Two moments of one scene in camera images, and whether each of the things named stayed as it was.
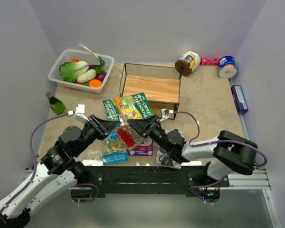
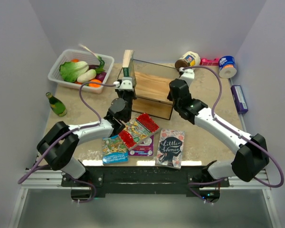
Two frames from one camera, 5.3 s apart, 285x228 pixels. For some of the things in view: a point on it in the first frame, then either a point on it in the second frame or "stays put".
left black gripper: x=103 y=127 → x=119 y=92
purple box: x=240 y=99 stays put
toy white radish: x=88 y=75 stays put
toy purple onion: x=100 y=76 stays put
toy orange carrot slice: x=95 y=83 stays put
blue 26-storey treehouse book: x=114 y=150 stays put
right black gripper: x=145 y=127 → x=169 y=97
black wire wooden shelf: x=161 y=84 stays put
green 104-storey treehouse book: x=129 y=107 → x=128 y=71
